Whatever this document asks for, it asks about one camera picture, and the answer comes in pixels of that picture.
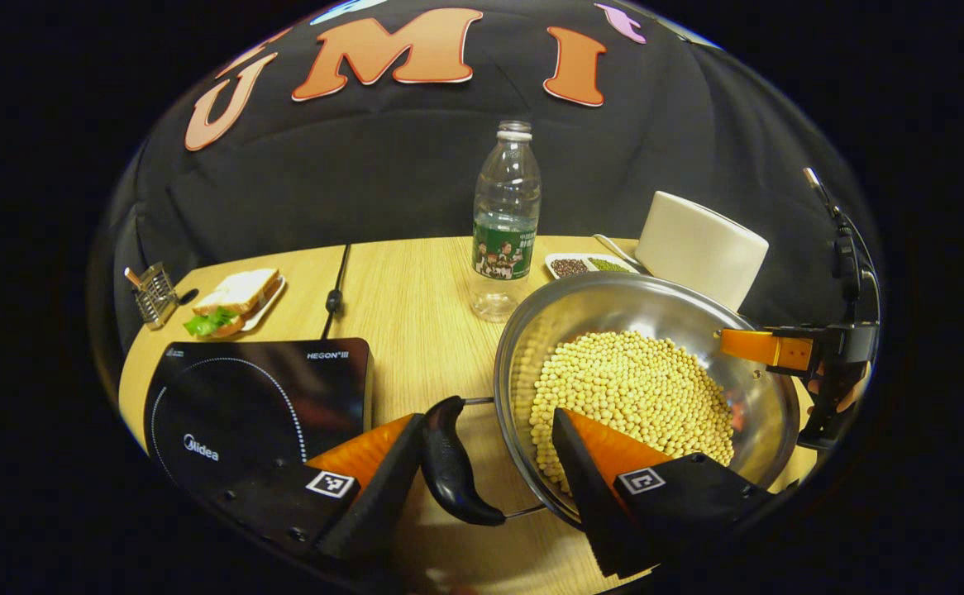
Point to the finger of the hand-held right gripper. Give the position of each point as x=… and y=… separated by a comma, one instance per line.
x=767, y=347

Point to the pile of yellow soybeans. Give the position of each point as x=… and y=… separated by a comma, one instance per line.
x=639, y=388

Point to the sandwich with lettuce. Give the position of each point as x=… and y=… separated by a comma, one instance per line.
x=238, y=289

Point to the small black utensil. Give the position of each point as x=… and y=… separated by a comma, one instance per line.
x=188, y=296

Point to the white toaster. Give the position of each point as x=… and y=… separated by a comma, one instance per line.
x=697, y=248

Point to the white sandwich plate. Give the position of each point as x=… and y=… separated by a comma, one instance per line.
x=271, y=304

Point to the white divided bean dish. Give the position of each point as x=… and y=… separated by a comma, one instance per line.
x=589, y=259

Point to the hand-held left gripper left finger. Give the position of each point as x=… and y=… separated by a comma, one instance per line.
x=391, y=487

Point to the black induction cooktop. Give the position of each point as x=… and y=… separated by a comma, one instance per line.
x=267, y=405

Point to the clear plastic water bottle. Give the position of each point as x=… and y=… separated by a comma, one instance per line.
x=505, y=248

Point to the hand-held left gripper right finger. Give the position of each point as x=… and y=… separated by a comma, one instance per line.
x=589, y=496

